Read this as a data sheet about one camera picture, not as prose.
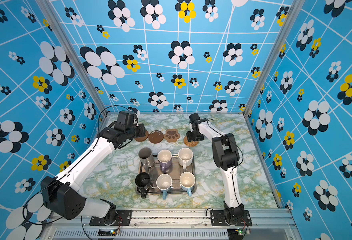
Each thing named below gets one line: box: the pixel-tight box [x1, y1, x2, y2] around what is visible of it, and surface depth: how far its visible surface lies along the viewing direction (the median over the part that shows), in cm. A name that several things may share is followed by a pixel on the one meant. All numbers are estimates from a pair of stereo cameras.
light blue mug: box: [156, 173, 173, 200], surface depth 79 cm
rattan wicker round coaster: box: [184, 135, 199, 147], surface depth 104 cm
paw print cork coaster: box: [163, 128, 180, 143], surface depth 107 cm
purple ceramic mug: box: [157, 149, 173, 172], surface depth 91 cm
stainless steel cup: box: [138, 147, 155, 174], surface depth 89 cm
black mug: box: [135, 172, 151, 199], surface depth 80 cm
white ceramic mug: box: [178, 147, 194, 170], surface depth 91 cm
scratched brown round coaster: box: [148, 130, 164, 144], surface depth 107 cm
